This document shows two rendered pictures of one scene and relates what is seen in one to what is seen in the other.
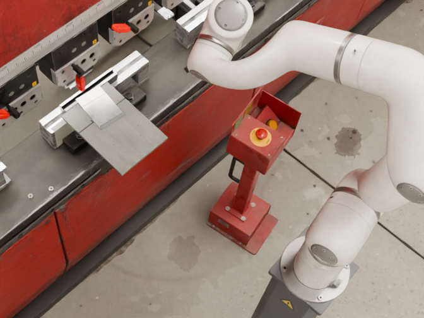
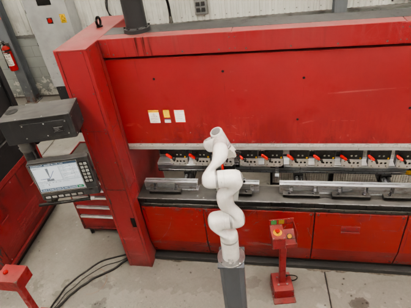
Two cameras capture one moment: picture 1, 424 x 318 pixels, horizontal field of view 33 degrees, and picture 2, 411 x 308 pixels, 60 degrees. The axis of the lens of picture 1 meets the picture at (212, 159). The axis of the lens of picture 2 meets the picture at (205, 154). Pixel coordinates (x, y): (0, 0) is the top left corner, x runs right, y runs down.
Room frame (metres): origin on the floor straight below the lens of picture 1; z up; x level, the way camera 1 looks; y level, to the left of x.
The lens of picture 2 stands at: (0.06, -1.80, 3.01)
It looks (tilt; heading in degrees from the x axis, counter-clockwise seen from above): 35 degrees down; 69
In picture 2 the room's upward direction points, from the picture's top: 8 degrees counter-clockwise
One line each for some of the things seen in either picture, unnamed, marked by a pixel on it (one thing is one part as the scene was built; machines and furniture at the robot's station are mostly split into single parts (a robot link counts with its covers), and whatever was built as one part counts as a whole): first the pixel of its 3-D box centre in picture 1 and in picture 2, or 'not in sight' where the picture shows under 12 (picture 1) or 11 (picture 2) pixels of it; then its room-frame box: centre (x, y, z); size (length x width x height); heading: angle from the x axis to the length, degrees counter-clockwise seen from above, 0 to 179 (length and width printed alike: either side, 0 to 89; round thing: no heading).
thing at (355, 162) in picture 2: not in sight; (351, 156); (1.91, -0.14, 1.26); 0.15 x 0.09 x 0.17; 145
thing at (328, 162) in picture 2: not in sight; (324, 156); (1.75, -0.02, 1.26); 0.15 x 0.09 x 0.17; 145
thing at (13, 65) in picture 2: not in sight; (8, 55); (-0.71, 5.87, 1.04); 0.18 x 0.17 x 0.56; 149
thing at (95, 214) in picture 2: not in sight; (103, 190); (0.07, 1.56, 0.50); 0.50 x 0.50 x 1.00; 55
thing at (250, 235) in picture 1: (244, 216); (282, 287); (1.26, -0.18, 0.06); 0.25 x 0.20 x 0.12; 67
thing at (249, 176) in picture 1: (248, 178); (282, 261); (1.27, -0.15, 0.39); 0.05 x 0.05 x 0.54; 67
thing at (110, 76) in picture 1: (89, 91); not in sight; (1.14, 0.40, 0.98); 0.20 x 0.03 x 0.03; 145
